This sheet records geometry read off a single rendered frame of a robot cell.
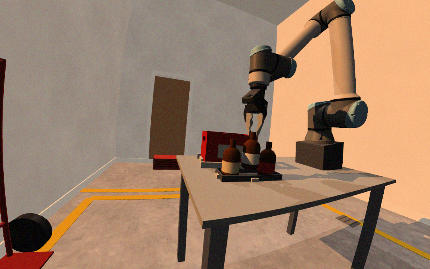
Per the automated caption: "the brown bottle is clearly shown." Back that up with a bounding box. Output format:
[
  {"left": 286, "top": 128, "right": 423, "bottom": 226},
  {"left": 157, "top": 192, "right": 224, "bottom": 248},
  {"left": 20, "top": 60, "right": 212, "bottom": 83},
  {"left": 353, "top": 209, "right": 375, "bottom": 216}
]
[
  {"left": 221, "top": 139, "right": 241, "bottom": 175},
  {"left": 257, "top": 142, "right": 276, "bottom": 175},
  {"left": 241, "top": 132, "right": 261, "bottom": 170}
]

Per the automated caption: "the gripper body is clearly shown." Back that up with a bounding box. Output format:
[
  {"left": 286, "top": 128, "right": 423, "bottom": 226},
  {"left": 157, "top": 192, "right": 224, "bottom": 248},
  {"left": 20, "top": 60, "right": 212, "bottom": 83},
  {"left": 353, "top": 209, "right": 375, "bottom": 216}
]
[{"left": 247, "top": 83, "right": 268, "bottom": 114}]

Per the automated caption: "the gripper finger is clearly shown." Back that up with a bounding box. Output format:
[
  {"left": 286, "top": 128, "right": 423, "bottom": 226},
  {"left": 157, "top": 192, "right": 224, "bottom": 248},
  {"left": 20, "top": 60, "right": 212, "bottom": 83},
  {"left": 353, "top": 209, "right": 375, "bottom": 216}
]
[
  {"left": 244, "top": 106, "right": 253, "bottom": 137},
  {"left": 256, "top": 105, "right": 267, "bottom": 137}
]

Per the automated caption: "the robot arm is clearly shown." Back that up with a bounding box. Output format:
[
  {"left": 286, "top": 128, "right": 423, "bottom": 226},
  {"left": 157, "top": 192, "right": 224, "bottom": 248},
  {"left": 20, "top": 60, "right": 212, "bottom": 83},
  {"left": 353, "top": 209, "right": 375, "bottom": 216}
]
[{"left": 248, "top": 0, "right": 368, "bottom": 144}]

